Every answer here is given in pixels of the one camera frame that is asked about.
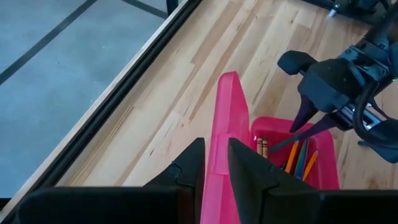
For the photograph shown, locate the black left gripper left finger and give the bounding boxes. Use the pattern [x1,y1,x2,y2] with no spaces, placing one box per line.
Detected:
[129,138,206,224]

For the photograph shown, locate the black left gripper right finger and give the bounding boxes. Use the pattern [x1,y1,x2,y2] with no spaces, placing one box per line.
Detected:
[228,138,320,224]

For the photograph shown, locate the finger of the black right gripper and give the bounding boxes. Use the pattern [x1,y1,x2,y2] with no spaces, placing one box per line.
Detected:
[289,95,318,134]
[298,114,343,139]

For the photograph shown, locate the dark green pencil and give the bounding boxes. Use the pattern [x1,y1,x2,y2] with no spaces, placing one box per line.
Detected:
[268,133,312,153]

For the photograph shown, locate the purple-handled scissors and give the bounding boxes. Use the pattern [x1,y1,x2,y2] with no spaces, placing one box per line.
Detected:
[294,138,311,180]

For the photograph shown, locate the pink plastic supply box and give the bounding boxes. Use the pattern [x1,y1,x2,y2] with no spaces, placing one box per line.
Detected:
[200,70,340,224]

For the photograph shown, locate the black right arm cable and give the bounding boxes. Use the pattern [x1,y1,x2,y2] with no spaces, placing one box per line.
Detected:
[353,79,398,147]

